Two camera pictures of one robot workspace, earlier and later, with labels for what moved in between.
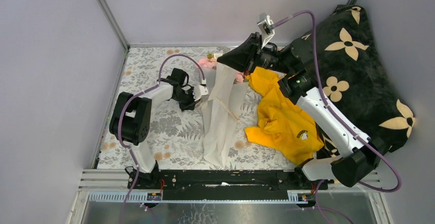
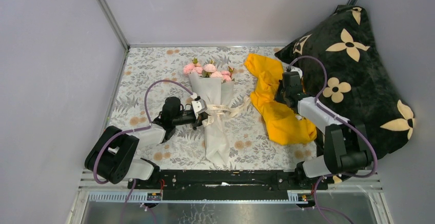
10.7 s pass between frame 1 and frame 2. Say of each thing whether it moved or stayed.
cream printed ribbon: moved
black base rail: stayed
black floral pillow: stayed
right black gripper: moved
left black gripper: moved
